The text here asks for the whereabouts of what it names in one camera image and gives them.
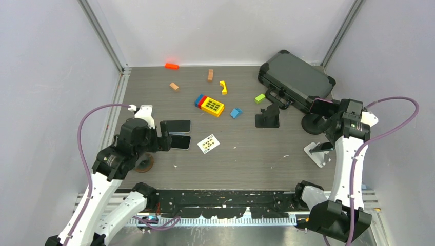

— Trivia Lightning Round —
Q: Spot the white-edged phone black screen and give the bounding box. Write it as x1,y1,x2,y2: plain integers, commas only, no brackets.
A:
170,134,191,150

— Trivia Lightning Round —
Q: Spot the silver phone black screen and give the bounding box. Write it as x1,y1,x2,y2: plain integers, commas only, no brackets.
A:
166,120,191,134

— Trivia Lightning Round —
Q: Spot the black round-base pole stand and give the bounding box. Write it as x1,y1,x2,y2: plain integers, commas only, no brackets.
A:
301,114,328,135

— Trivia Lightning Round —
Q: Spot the purple phone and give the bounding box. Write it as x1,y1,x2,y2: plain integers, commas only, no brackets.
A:
309,98,340,117

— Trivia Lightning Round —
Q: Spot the teal-edged phone black screen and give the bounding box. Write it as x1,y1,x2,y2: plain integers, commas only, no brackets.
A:
310,142,335,153

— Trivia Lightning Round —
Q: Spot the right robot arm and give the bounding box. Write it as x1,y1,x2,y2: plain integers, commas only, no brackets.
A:
293,98,379,243

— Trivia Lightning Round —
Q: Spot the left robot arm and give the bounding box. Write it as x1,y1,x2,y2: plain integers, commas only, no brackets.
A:
45,118,171,245

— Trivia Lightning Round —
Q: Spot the round wooden phone stand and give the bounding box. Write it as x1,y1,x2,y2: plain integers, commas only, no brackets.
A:
134,153,154,173

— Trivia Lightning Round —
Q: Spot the black folding phone stand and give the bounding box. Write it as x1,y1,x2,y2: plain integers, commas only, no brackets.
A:
255,103,280,128

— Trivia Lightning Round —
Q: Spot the white metal phone stand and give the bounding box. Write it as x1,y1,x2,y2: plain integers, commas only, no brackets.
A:
303,142,331,168

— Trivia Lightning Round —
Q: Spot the nine of spades card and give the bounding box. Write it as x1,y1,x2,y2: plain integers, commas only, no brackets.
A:
197,134,220,154

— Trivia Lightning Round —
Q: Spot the yellow red blue block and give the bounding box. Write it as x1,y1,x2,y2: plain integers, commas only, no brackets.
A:
194,94,225,117

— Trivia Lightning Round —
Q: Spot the orange red block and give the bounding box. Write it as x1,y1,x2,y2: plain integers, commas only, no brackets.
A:
165,63,179,70

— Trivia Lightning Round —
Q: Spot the tan wooden block upright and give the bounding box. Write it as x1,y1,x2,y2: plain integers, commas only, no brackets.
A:
207,69,214,82

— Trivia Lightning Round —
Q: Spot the yellow curved block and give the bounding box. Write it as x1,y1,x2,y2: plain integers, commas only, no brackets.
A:
219,80,227,95

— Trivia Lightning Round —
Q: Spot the small blue block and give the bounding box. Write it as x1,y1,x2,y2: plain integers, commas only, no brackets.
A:
230,108,243,119

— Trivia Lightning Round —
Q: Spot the green block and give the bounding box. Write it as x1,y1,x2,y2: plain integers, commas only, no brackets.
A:
254,94,266,104

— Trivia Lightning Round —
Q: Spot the black hard case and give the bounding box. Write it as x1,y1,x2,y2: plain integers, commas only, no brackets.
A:
258,50,336,114

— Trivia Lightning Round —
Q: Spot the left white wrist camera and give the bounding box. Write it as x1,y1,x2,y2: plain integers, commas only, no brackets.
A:
128,105,156,129

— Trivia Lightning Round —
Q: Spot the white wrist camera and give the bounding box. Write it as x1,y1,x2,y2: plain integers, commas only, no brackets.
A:
361,111,379,127
128,105,156,129

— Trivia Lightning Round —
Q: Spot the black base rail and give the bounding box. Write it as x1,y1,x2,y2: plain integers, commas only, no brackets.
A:
102,189,378,228

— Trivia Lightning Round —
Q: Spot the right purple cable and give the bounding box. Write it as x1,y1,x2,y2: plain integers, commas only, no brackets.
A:
323,96,420,246

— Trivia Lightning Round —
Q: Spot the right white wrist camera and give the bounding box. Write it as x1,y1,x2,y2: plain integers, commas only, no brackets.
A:
361,111,379,127

